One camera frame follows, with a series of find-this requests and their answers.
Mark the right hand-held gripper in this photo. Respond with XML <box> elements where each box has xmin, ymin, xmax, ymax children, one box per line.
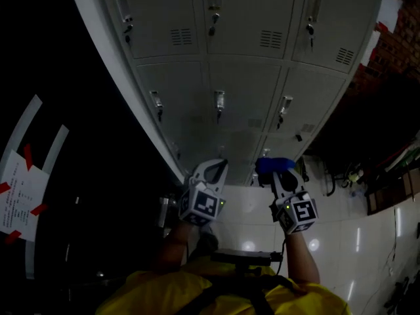
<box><xmin>268</xmin><ymin>170</ymin><xmax>320</xmax><ymax>235</ymax></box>

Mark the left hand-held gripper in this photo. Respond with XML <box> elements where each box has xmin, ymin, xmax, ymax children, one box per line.
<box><xmin>178</xmin><ymin>158</ymin><xmax>230</xmax><ymax>227</ymax></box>

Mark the blue cloth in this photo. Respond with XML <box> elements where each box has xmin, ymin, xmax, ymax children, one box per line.
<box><xmin>255</xmin><ymin>157</ymin><xmax>297</xmax><ymax>175</ymax></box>

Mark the group of grey locker doors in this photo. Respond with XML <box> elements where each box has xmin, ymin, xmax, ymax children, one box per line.
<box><xmin>102</xmin><ymin>0</ymin><xmax>385</xmax><ymax>186</ymax></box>

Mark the person's left forearm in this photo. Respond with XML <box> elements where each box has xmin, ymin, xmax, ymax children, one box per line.
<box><xmin>156</xmin><ymin>220</ymin><xmax>198</xmax><ymax>272</ymax></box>

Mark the person's right forearm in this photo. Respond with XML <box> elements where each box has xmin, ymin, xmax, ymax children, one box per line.
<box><xmin>283</xmin><ymin>230</ymin><xmax>321</xmax><ymax>284</ymax></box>

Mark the set of locker keys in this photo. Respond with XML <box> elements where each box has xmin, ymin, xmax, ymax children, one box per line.
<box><xmin>123</xmin><ymin>11</ymin><xmax>316</xmax><ymax>131</ymax></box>

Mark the grey metal locker cabinet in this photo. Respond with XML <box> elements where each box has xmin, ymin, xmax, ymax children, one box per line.
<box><xmin>67</xmin><ymin>0</ymin><xmax>387</xmax><ymax>187</ymax></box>

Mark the silver metal fitting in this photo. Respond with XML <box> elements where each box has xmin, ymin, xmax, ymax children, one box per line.
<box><xmin>157</xmin><ymin>194</ymin><xmax>180</xmax><ymax>230</ymax></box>

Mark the person's grey shoe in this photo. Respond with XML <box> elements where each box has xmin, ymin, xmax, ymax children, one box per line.
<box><xmin>196</xmin><ymin>230</ymin><xmax>220</xmax><ymax>259</ymax></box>

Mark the black chest-mounted device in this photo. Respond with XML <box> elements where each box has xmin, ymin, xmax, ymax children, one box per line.
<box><xmin>209</xmin><ymin>247</ymin><xmax>283</xmax><ymax>266</ymax></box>

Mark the brown cardboard box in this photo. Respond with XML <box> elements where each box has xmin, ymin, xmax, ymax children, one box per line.
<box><xmin>364</xmin><ymin>167</ymin><xmax>420</xmax><ymax>216</ymax></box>

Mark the bundle of coloured sticks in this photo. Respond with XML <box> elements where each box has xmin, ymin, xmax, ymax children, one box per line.
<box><xmin>377</xmin><ymin>139</ymin><xmax>420</xmax><ymax>173</ymax></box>

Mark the white paper notice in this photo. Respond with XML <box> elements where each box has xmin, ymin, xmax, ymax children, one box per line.
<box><xmin>0</xmin><ymin>149</ymin><xmax>51</xmax><ymax>242</ymax></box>

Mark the black hanging cable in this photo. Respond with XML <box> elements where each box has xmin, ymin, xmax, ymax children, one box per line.
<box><xmin>323</xmin><ymin>161</ymin><xmax>341</xmax><ymax>198</ymax></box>

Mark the thin black device cable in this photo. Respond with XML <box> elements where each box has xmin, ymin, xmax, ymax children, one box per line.
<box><xmin>274</xmin><ymin>238</ymin><xmax>287</xmax><ymax>277</ymax></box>

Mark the black chest strap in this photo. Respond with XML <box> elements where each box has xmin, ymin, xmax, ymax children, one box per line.
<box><xmin>188</xmin><ymin>267</ymin><xmax>296</xmax><ymax>315</ymax></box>

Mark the white wall sign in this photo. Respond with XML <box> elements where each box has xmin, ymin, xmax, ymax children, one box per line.
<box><xmin>359</xmin><ymin>30</ymin><xmax>381</xmax><ymax>68</ymax></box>
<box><xmin>376</xmin><ymin>0</ymin><xmax>404</xmax><ymax>34</ymax></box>

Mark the white metal frame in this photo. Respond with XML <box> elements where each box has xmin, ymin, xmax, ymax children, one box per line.
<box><xmin>0</xmin><ymin>93</ymin><xmax>70</xmax><ymax>280</ymax></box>

